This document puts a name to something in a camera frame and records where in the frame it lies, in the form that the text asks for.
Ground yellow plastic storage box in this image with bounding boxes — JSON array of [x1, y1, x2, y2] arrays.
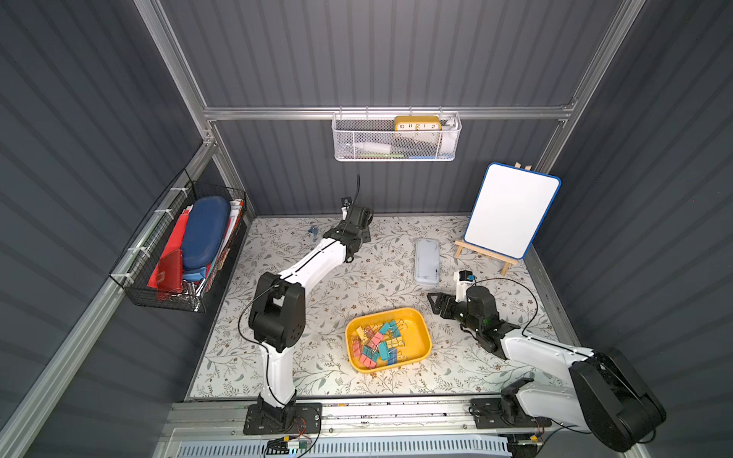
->
[[346, 307, 433, 374]]

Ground teal binder clip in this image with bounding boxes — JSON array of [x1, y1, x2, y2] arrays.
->
[[380, 321, 401, 339]]

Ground yellow binder clip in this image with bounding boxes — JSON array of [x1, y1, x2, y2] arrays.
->
[[356, 327, 368, 342]]

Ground pink binder clip pair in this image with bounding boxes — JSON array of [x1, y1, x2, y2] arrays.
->
[[351, 338, 379, 369]]

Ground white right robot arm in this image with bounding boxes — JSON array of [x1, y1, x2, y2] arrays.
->
[[428, 281, 667, 452]]

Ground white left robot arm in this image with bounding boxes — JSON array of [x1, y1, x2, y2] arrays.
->
[[248, 198, 374, 410]]

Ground translucent plastic box lid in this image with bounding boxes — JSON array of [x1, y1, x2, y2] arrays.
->
[[413, 238, 440, 286]]

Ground small wooden easel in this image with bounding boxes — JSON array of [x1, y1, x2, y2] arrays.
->
[[454, 240, 519, 277]]

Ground floral table mat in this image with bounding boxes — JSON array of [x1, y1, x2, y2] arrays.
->
[[188, 216, 557, 400]]

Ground blue framed whiteboard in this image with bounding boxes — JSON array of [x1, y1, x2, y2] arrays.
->
[[463, 163, 562, 260]]

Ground yellow clock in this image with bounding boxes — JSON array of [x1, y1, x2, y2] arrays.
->
[[394, 115, 442, 132]]

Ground blue oval case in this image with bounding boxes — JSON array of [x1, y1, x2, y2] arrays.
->
[[181, 196, 230, 271]]

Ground red pouch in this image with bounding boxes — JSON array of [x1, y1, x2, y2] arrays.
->
[[148, 248, 183, 294]]

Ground white wire wall basket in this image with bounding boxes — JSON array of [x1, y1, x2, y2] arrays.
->
[[331, 112, 463, 162]]

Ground black wire side basket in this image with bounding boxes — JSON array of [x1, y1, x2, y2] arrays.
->
[[110, 171, 247, 313]]

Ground metal base rail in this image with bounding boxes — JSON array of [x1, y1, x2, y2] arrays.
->
[[161, 394, 576, 439]]

